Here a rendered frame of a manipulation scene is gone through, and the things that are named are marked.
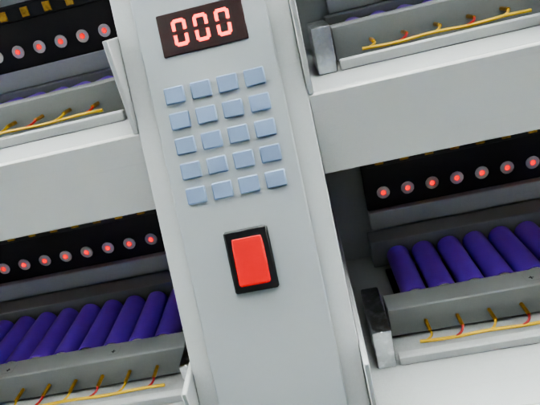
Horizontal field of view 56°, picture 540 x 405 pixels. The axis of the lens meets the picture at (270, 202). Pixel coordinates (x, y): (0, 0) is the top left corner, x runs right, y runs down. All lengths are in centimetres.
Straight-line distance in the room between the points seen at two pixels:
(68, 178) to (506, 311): 29
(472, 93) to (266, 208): 12
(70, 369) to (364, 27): 31
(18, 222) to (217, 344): 14
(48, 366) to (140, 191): 17
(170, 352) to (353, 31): 25
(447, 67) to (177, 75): 14
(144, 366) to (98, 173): 15
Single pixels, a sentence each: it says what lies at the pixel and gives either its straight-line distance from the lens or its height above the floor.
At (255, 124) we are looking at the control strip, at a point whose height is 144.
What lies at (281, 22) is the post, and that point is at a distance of 28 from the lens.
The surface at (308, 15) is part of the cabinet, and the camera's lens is 49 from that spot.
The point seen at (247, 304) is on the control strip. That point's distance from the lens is 28.
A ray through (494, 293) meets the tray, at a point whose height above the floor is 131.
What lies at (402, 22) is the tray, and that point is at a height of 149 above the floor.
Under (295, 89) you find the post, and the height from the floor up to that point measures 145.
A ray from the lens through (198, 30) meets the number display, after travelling 28.
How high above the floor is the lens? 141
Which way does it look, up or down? 3 degrees down
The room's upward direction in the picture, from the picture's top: 12 degrees counter-clockwise
